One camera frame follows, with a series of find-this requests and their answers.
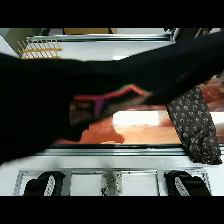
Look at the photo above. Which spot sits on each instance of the black garment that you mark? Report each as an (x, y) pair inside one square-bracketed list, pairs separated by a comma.
[(33, 100)]

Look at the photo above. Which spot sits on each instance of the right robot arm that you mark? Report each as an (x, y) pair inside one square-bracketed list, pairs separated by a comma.
[(195, 185)]

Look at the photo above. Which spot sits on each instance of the yellow wooden rack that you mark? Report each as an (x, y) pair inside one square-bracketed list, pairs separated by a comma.
[(43, 50)]

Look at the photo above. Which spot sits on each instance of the silver frame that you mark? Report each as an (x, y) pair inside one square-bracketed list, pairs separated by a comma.
[(110, 152)]

